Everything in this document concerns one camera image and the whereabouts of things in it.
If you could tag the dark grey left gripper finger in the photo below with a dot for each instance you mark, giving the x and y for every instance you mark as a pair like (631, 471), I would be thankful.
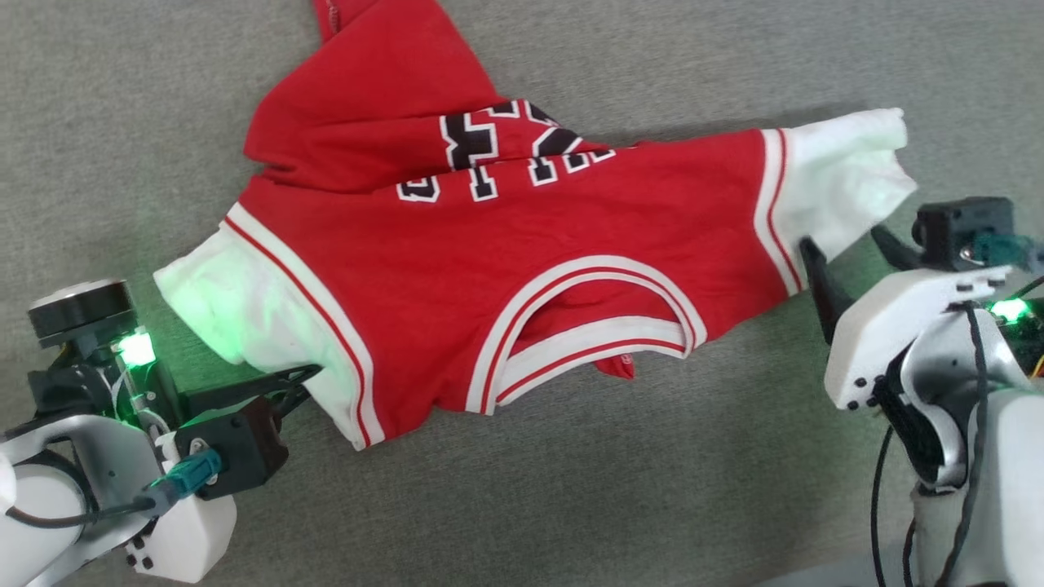
(294, 399)
(245, 387)

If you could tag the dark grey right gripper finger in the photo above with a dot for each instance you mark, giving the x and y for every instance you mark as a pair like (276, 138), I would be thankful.
(897, 253)
(825, 289)

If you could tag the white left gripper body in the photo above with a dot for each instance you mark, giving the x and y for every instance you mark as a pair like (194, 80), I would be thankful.
(183, 538)

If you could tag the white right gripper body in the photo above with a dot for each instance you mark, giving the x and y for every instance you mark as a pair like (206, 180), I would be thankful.
(889, 326)

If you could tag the red and white jersey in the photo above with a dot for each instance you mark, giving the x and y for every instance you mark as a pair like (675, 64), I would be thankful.
(571, 220)

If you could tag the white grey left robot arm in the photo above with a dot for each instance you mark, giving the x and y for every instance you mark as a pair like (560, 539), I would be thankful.
(49, 489)

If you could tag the grey fabric surface cover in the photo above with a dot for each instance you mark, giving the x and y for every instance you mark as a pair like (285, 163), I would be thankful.
(571, 505)

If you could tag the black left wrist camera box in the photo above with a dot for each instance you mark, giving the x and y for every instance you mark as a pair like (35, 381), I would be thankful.
(245, 444)

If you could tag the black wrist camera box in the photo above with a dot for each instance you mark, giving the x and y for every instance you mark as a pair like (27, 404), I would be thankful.
(245, 444)
(954, 224)

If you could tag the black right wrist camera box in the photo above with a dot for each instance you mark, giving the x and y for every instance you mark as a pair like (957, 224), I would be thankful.
(954, 224)

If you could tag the teal left camera connector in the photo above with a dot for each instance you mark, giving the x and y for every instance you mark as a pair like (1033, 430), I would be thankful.
(192, 474)

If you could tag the teal camera connector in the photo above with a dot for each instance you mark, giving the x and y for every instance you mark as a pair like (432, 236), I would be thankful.
(192, 474)
(999, 247)

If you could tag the teal right camera connector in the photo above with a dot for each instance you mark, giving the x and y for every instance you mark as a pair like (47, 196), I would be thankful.
(999, 247)

